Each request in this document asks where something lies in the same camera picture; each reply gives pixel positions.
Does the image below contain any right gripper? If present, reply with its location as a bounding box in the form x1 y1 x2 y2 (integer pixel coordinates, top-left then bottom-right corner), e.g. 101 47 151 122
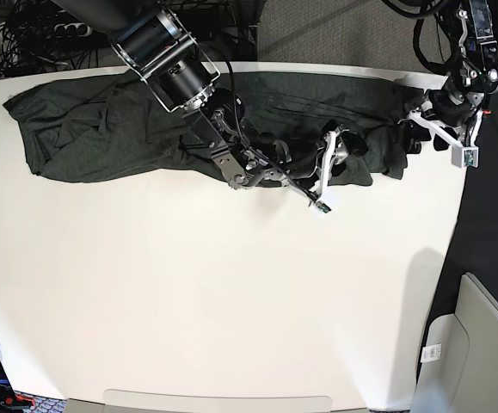
274 128 369 193

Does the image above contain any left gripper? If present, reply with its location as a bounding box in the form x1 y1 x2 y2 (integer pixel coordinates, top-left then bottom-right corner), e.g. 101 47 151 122
399 89 487 155

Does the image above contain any dark green long-sleeve shirt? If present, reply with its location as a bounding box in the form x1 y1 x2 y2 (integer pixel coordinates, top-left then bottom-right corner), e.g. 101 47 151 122
4 72 424 187

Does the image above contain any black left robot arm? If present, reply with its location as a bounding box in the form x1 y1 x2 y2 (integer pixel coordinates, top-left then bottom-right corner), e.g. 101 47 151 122
385 1 498 167

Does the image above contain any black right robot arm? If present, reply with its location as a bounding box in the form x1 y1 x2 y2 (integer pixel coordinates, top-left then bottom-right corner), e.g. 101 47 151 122
58 1 368 200

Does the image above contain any beige plastic bin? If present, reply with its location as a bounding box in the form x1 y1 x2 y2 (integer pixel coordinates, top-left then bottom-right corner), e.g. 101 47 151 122
410 273 498 412

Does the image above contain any white power strip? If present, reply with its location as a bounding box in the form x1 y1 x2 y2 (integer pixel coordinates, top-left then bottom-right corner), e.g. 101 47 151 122
53 22 93 38

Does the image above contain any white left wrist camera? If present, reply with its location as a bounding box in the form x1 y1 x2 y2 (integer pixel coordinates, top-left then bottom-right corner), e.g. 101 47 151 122
452 146 479 168

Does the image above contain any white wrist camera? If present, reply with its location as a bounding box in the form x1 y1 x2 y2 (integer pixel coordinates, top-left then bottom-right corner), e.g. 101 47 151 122
310 194 340 213
452 146 479 168

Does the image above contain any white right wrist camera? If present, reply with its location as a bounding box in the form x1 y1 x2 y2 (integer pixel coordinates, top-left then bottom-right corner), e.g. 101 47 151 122
310 194 340 213

